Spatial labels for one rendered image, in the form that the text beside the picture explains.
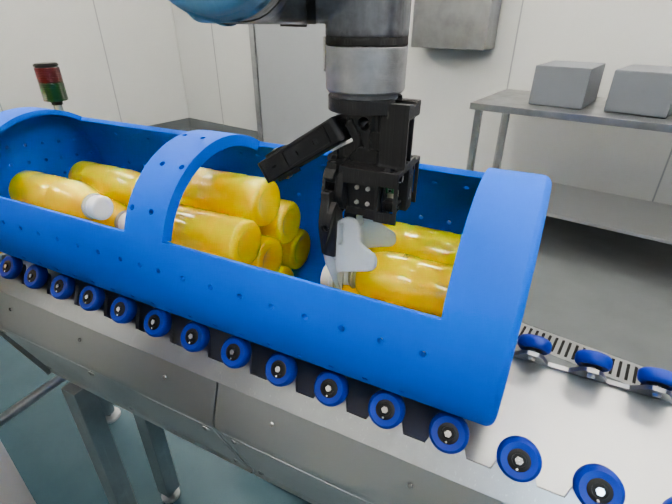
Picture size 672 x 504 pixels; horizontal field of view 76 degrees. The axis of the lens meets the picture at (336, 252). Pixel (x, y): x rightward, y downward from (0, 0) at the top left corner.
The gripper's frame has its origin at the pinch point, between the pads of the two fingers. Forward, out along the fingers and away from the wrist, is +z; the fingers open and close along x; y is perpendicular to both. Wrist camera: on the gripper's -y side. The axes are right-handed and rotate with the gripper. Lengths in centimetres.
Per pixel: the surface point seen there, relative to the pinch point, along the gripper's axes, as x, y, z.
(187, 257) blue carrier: -8.5, -16.2, -1.7
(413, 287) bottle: -2.8, 9.5, -1.7
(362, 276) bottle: -2.5, 3.6, -1.2
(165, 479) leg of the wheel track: 11, -64, 99
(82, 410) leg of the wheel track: -3, -64, 54
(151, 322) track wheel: -5.8, -29.3, 14.4
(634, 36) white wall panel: 324, 54, -15
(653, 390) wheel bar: 13.3, 37.9, 15.2
